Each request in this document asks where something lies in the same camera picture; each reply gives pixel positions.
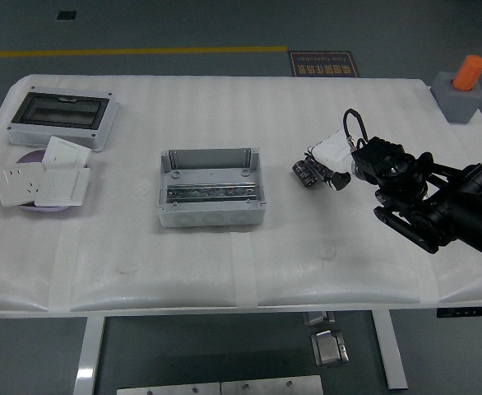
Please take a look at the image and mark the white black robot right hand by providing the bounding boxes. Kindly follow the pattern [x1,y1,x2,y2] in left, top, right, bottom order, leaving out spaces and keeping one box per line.
[302,129,356,193]

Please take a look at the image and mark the black cylindrical battery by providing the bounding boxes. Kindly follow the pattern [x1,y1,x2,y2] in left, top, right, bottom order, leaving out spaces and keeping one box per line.
[292,159,315,189]

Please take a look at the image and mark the open grey junction box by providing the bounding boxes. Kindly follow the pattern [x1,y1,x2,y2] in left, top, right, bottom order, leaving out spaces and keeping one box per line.
[155,147,266,228]

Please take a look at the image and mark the grey box with dark cover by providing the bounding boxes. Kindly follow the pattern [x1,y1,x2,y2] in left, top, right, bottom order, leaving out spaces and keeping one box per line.
[6,85,121,153]

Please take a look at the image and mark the dark floor sign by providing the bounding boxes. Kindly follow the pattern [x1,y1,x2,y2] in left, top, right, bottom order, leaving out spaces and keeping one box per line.
[288,50,360,78]

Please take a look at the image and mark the white foam mat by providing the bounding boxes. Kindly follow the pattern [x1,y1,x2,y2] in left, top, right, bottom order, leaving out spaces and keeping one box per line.
[0,73,482,314]

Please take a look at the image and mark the grey block holder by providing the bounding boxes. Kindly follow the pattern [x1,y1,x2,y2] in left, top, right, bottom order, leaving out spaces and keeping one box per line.
[431,71,482,123]

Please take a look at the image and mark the orange cylinder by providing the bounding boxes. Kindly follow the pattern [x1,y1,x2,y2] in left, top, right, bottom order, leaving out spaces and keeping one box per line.
[451,54,482,92]

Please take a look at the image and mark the white table leg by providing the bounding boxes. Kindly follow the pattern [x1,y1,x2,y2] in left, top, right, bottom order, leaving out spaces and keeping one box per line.
[371,310,409,391]
[72,316,106,395]

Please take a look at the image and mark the black table control panel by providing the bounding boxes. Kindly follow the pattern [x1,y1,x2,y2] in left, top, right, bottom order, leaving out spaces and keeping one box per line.
[437,306,482,318]

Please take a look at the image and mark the grey metal plate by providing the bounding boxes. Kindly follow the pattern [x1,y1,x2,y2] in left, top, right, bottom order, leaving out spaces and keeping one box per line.
[116,382,221,395]
[220,374,324,395]

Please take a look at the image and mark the purple plate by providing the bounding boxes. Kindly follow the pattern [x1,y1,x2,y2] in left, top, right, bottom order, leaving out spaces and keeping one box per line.
[16,150,77,214]

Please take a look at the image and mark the small silver metal bracket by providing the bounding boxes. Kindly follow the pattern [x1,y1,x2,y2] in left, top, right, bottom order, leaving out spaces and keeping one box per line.
[302,311,336,328]

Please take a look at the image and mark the large silver metal bracket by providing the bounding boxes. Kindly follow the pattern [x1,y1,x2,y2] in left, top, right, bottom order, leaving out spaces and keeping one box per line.
[310,328,350,368]

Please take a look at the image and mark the white wall switch panel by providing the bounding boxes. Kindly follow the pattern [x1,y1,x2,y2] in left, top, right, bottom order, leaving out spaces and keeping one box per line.
[34,167,91,207]
[42,136,93,169]

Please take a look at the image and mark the white wall socket panel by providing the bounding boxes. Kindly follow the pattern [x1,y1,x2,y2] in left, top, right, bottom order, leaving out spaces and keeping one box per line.
[0,163,47,207]

